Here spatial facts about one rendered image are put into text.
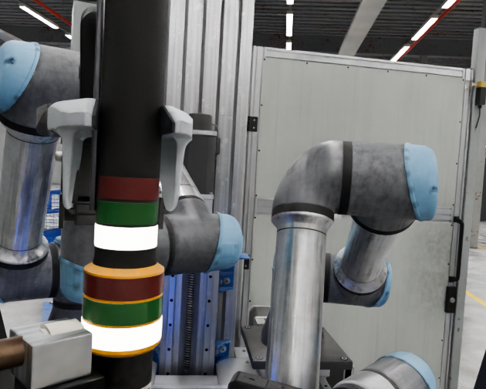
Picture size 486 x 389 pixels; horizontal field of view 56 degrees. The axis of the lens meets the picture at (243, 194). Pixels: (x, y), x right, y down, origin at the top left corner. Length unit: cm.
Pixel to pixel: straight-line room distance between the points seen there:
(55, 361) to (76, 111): 12
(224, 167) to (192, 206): 61
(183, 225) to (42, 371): 34
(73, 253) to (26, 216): 43
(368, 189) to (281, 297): 20
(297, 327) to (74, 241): 31
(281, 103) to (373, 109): 45
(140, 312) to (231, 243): 34
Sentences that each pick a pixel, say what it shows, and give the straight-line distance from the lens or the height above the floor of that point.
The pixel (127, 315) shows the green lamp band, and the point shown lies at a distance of 25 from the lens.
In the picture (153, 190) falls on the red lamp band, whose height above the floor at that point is 143.
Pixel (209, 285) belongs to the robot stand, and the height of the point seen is 116.
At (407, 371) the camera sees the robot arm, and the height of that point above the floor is 121.
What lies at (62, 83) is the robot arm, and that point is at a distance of 81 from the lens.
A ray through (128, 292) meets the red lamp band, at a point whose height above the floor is 138.
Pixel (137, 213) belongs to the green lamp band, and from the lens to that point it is 25.
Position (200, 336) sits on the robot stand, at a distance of 119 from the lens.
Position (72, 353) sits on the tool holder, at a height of 135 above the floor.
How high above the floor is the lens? 144
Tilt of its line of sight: 3 degrees down
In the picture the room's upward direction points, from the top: 3 degrees clockwise
